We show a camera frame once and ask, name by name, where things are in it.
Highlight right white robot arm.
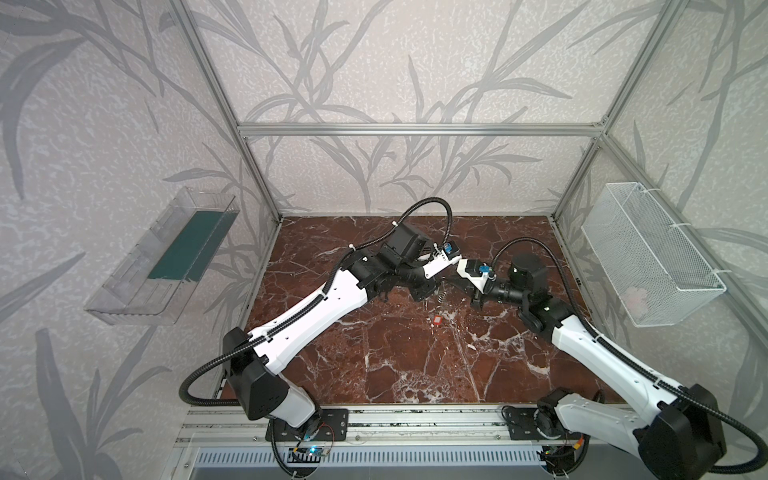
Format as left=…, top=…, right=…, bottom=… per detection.
left=451, top=253, right=727, bottom=479

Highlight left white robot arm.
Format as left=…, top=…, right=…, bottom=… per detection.
left=223, top=223, right=460, bottom=429

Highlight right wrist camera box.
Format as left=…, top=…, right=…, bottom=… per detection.
left=457, top=259, right=496, bottom=294

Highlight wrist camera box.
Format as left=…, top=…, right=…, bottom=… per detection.
left=422, top=241, right=462, bottom=279
left=457, top=259, right=496, bottom=294

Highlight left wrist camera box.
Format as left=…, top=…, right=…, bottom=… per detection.
left=422, top=241, right=462, bottom=279

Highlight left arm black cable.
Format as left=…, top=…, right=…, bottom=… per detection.
left=178, top=196, right=454, bottom=408

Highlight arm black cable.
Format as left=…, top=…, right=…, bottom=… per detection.
left=490, top=236, right=768, bottom=475
left=178, top=196, right=454, bottom=408

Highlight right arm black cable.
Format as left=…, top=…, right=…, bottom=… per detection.
left=490, top=236, right=768, bottom=475

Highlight white wire mesh basket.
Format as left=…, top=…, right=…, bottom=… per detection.
left=582, top=182, right=727, bottom=328

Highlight aluminium frame profiles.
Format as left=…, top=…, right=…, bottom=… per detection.
left=167, top=0, right=768, bottom=349

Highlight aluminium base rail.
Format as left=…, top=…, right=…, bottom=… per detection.
left=174, top=404, right=579, bottom=448

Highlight clear plastic wall bin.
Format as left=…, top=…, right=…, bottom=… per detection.
left=85, top=187, right=240, bottom=326

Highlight white slotted cable duct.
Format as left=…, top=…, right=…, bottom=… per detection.
left=194, top=445, right=544, bottom=468

